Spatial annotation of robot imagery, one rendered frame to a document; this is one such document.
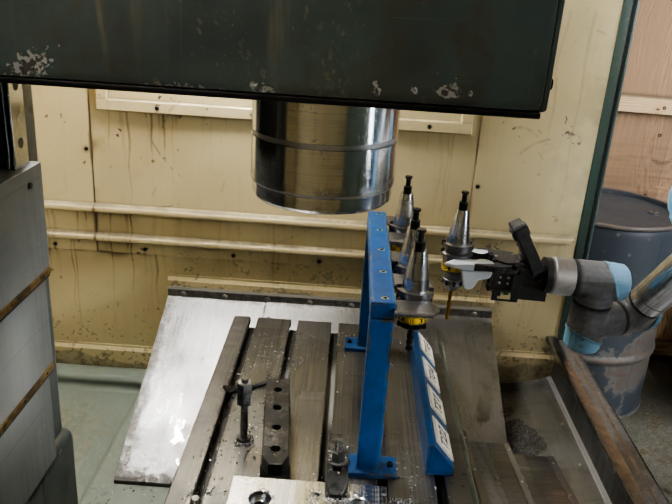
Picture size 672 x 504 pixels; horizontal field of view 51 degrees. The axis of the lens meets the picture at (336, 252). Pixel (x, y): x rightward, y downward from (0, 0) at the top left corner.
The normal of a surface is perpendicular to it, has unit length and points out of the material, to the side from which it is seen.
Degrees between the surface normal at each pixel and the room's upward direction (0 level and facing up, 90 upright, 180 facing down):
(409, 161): 90
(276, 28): 90
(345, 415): 0
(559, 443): 17
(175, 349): 24
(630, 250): 90
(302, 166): 90
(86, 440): 0
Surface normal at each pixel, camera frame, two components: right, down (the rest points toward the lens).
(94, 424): 0.06, -0.93
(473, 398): 0.04, -0.71
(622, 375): 0.33, 0.36
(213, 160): -0.04, 0.36
